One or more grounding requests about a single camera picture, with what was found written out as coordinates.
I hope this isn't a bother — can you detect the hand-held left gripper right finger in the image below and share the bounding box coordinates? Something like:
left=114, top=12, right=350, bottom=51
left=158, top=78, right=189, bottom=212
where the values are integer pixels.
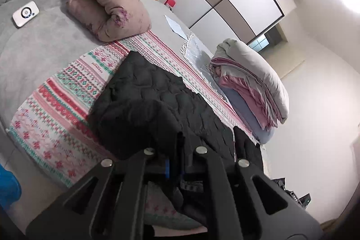
left=179, top=146, right=324, bottom=240

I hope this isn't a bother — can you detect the folded pink duvet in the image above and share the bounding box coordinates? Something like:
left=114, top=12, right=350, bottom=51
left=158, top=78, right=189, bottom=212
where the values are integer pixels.
left=211, top=57, right=279, bottom=130

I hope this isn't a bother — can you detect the grey bed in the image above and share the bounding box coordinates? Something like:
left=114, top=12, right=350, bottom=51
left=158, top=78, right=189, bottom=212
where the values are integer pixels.
left=0, top=0, right=225, bottom=145

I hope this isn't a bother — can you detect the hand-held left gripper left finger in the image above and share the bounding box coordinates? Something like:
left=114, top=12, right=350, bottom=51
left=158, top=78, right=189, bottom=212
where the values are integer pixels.
left=25, top=148, right=171, bottom=240

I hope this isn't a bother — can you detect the white paper sheet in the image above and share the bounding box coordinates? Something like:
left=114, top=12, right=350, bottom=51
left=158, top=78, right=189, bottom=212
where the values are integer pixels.
left=164, top=14, right=188, bottom=40

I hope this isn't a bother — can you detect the blue cloth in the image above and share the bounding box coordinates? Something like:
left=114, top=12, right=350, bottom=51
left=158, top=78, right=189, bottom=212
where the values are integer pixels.
left=0, top=164, right=22, bottom=211

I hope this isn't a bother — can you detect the black quilted jacket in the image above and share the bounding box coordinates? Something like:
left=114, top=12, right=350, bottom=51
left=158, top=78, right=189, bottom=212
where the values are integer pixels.
left=88, top=51, right=264, bottom=218

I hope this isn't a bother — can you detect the white fringed cloth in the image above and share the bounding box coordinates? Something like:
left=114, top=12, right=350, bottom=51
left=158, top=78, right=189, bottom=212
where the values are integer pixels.
left=180, top=32, right=225, bottom=80

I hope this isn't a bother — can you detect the pink floral pillow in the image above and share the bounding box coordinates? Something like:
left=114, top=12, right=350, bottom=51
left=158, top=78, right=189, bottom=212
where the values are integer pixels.
left=66, top=0, right=153, bottom=42

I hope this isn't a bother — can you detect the red green patterned blanket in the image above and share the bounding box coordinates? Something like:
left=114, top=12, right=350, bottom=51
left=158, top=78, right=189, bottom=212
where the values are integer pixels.
left=8, top=30, right=260, bottom=230

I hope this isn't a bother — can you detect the white flat device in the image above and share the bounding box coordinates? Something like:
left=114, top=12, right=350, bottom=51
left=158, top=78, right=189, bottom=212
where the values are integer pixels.
left=12, top=1, right=40, bottom=28

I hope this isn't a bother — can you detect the folded white duvet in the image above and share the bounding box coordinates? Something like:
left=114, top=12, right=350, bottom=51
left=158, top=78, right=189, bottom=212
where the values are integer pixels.
left=211, top=38, right=290, bottom=124

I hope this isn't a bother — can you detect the lavender folded bedding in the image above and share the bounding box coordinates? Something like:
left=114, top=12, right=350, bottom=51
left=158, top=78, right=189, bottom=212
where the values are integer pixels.
left=222, top=87, right=275, bottom=144

